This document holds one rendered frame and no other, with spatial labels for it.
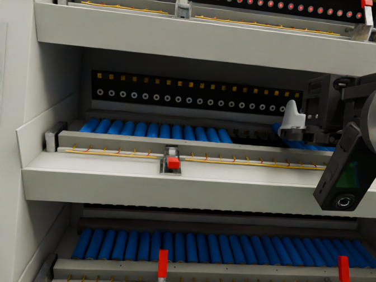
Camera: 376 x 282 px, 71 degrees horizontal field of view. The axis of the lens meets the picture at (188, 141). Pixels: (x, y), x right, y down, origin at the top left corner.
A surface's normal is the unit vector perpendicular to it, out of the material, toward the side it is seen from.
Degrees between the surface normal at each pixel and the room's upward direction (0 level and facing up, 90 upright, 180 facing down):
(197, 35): 112
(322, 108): 90
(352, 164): 123
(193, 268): 22
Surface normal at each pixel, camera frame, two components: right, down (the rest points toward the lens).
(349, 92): -0.99, -0.07
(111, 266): 0.11, -0.92
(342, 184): 0.04, 0.56
